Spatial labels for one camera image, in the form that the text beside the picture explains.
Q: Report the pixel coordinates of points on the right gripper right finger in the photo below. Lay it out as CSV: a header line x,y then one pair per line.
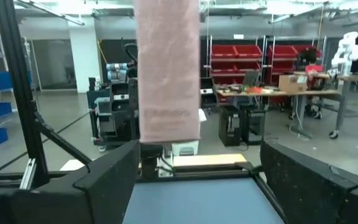
x,y
309,193

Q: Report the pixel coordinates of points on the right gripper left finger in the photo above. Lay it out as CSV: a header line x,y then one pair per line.
x,y
113,180

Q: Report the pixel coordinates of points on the pink strawberry yogurt cereal box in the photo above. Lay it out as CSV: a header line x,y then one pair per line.
x,y
168,71

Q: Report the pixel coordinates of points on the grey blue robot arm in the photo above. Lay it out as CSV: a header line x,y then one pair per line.
x,y
117,71

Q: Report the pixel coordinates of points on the black equipment cart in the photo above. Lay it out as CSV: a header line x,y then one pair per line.
x,y
117,109

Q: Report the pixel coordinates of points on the white plastic box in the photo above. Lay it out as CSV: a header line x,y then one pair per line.
x,y
185,147

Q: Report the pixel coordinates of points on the silver aluminium extrusion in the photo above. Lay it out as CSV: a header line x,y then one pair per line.
x,y
28,174

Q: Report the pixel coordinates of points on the black computer tower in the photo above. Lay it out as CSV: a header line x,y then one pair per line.
x,y
253,126
229,126

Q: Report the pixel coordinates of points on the wooden side board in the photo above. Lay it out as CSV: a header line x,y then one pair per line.
x,y
207,159

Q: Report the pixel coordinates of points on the wooden workbench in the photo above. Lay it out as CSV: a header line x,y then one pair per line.
x,y
291,92

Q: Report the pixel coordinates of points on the brown cardboard box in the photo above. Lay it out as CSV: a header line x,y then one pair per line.
x,y
292,83

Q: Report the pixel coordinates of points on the grey rolling table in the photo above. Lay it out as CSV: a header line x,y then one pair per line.
x,y
353,79

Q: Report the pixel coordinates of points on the grey laptop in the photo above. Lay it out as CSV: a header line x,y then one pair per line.
x,y
251,78

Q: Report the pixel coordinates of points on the person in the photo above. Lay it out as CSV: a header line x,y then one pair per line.
x,y
308,57

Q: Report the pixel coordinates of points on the red bin shelf rack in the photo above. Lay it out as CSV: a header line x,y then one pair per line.
x,y
283,53
235,53

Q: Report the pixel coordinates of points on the white humanoid robot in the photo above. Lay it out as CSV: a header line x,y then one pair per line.
x,y
345,53

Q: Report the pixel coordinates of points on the black diagonal frame brace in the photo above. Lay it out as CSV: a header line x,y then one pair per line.
x,y
61,140

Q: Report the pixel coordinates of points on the black table frame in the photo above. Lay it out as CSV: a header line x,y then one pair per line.
x,y
204,173

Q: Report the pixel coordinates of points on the black frame post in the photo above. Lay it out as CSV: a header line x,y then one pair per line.
x,y
17,77

